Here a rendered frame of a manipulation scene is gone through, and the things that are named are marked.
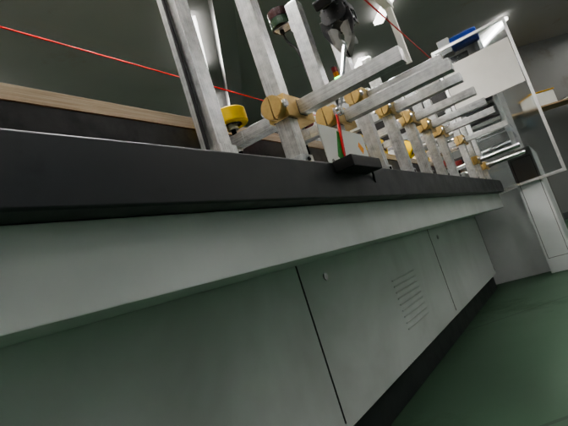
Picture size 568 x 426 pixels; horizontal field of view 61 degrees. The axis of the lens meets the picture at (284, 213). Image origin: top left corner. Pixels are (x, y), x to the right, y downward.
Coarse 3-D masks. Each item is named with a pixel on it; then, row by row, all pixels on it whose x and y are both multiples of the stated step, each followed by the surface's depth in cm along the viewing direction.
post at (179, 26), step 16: (160, 0) 79; (176, 0) 78; (176, 16) 77; (176, 32) 77; (192, 32) 78; (176, 48) 76; (192, 48) 77; (176, 64) 78; (192, 64) 76; (192, 80) 76; (208, 80) 77; (192, 96) 75; (208, 96) 76; (192, 112) 76; (208, 112) 75; (208, 128) 75; (224, 128) 77; (208, 144) 74; (224, 144) 74
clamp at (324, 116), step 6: (324, 108) 117; (330, 108) 117; (318, 114) 118; (324, 114) 117; (330, 114) 117; (318, 120) 118; (324, 120) 118; (330, 120) 117; (342, 120) 120; (330, 126) 119; (348, 126) 124; (354, 126) 126
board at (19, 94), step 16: (0, 96) 70; (16, 96) 73; (32, 96) 75; (48, 96) 77; (64, 96) 80; (96, 112) 85; (112, 112) 88; (128, 112) 91; (144, 112) 95; (160, 112) 99; (192, 128) 106; (240, 128) 122; (320, 144) 160; (416, 160) 257
